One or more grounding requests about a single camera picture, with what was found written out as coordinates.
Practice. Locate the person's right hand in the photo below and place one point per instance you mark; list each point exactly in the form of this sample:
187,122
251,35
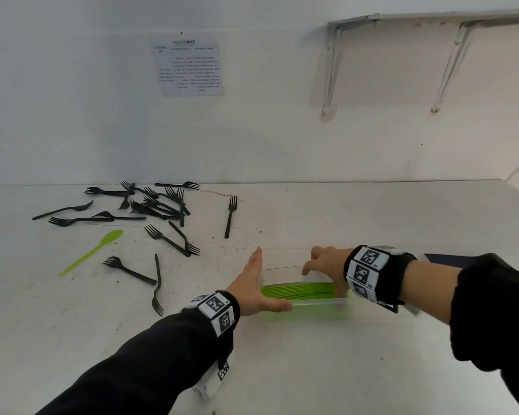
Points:
333,261

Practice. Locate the person's left hand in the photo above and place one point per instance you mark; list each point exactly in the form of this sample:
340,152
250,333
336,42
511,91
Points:
251,293

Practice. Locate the clear plastic container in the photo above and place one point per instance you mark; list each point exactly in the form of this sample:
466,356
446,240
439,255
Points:
285,272

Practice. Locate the stack of green forks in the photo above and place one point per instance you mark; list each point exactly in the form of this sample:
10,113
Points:
302,291

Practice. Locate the stack of black spoons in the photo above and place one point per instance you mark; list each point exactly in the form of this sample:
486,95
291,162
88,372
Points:
447,260

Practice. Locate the pile of black plastic forks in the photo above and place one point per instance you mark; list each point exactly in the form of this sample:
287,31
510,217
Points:
134,276

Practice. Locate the green plastic spoon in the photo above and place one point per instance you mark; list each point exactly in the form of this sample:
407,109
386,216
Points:
110,237

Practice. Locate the person's left forearm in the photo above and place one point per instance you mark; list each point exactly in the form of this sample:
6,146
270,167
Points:
147,367

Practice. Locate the black marker left wrist band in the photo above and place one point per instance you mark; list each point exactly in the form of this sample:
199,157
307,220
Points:
218,315

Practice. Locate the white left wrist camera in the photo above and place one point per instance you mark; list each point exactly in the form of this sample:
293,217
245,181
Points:
212,382

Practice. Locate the metal wall bracket frame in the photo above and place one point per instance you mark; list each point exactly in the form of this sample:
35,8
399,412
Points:
332,69

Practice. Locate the printed paper wall notice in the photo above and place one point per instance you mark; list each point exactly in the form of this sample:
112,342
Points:
186,69

